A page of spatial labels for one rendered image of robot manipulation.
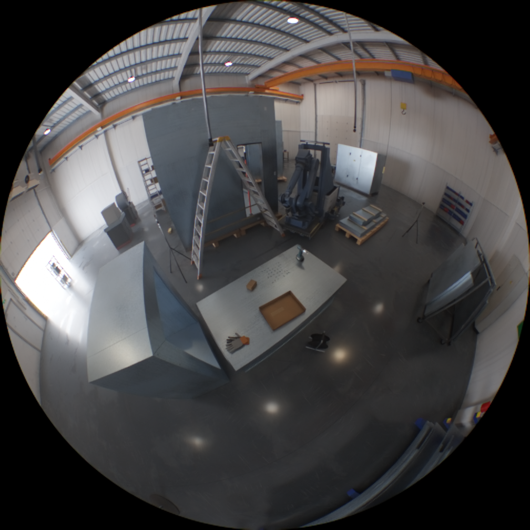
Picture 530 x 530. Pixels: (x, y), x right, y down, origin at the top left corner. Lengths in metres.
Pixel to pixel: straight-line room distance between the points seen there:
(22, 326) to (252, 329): 8.92
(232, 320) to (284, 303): 0.62
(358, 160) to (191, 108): 6.86
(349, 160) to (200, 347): 8.56
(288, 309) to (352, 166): 7.47
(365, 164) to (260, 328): 7.59
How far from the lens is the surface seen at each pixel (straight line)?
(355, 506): 3.05
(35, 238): 11.32
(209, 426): 2.48
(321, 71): 10.81
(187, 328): 2.61
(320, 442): 2.47
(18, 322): 9.04
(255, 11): 8.44
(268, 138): 3.83
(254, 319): 1.76
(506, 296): 5.14
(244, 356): 1.65
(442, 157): 11.81
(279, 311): 1.78
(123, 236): 6.45
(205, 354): 2.35
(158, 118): 3.22
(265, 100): 3.92
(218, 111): 3.39
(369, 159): 7.94
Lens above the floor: 2.24
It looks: 46 degrees down
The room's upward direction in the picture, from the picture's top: 5 degrees counter-clockwise
